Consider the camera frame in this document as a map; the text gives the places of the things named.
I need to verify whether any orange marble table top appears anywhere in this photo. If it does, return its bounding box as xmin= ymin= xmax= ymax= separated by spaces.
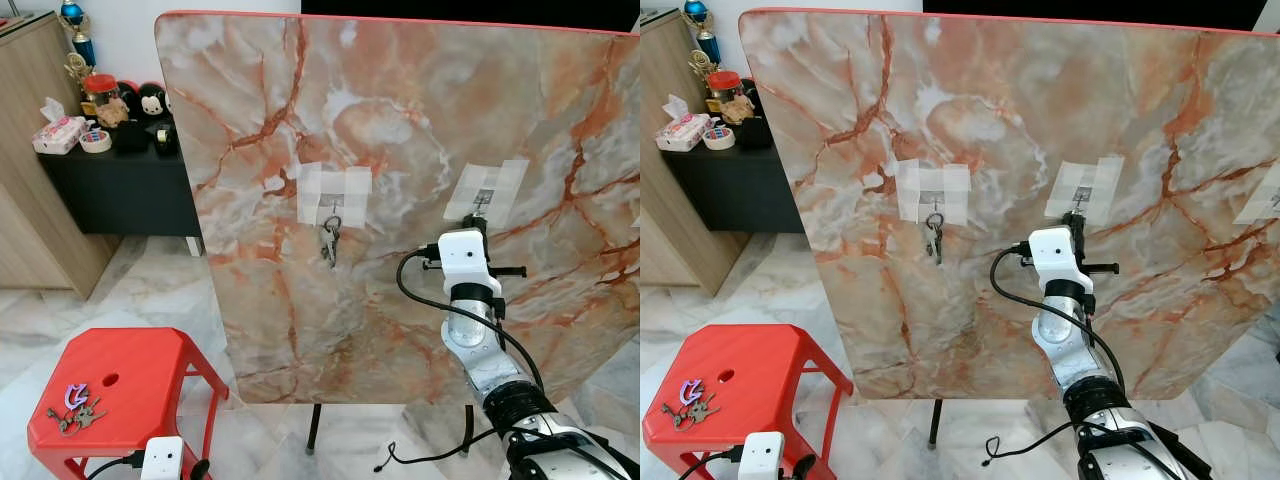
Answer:
xmin=154 ymin=10 xmax=641 ymax=407
xmin=738 ymin=7 xmax=1280 ymax=402

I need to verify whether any pink tissue pack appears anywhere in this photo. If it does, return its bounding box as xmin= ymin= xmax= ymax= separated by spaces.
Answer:
xmin=31 ymin=97 xmax=89 ymax=156
xmin=654 ymin=94 xmax=714 ymax=154

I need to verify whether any red-lid snack jar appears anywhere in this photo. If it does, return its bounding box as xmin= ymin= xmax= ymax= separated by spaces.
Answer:
xmin=81 ymin=72 xmax=120 ymax=127
xmin=706 ymin=70 xmax=744 ymax=118

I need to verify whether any black pouch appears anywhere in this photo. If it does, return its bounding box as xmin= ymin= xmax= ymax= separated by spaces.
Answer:
xmin=734 ymin=117 xmax=775 ymax=152
xmin=109 ymin=119 xmax=152 ymax=155

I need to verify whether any purple keychain key bunch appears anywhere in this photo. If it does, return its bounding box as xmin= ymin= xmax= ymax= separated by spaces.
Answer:
xmin=45 ymin=380 xmax=109 ymax=437
xmin=659 ymin=377 xmax=722 ymax=432

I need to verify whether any loose black cable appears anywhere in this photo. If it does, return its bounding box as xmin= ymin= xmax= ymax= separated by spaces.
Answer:
xmin=374 ymin=428 xmax=501 ymax=473
xmin=982 ymin=418 xmax=1088 ymax=467

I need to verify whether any red plastic stool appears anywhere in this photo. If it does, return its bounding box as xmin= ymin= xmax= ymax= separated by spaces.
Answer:
xmin=642 ymin=323 xmax=855 ymax=480
xmin=26 ymin=326 xmax=231 ymax=480

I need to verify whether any white tape patch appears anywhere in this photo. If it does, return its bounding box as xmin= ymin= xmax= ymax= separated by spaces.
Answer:
xmin=296 ymin=161 xmax=375 ymax=228
xmin=1044 ymin=155 xmax=1130 ymax=227
xmin=1234 ymin=184 xmax=1280 ymax=227
xmin=442 ymin=157 xmax=532 ymax=230
xmin=894 ymin=159 xmax=974 ymax=226

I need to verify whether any blue trophy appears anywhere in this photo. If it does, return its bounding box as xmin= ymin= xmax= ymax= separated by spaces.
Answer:
xmin=682 ymin=0 xmax=722 ymax=52
xmin=57 ymin=0 xmax=98 ymax=57

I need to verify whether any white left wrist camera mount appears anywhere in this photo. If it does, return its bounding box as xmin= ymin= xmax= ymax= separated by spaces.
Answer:
xmin=139 ymin=435 xmax=187 ymax=480
xmin=737 ymin=430 xmax=787 ymax=480

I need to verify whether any small silver key bunch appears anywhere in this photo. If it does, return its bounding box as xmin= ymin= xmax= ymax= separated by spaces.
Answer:
xmin=924 ymin=211 xmax=947 ymax=267
xmin=319 ymin=214 xmax=344 ymax=269

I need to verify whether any black low TV console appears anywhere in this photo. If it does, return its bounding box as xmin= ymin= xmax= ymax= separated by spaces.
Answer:
xmin=662 ymin=126 xmax=807 ymax=237
xmin=39 ymin=128 xmax=207 ymax=258

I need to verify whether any light wooden cabinet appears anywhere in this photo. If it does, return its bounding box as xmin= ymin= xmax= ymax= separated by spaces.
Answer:
xmin=640 ymin=10 xmax=747 ymax=299
xmin=0 ymin=12 xmax=120 ymax=302

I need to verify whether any black television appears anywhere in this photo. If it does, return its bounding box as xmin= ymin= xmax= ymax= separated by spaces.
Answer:
xmin=300 ymin=0 xmax=641 ymax=34
xmin=922 ymin=0 xmax=1267 ymax=32

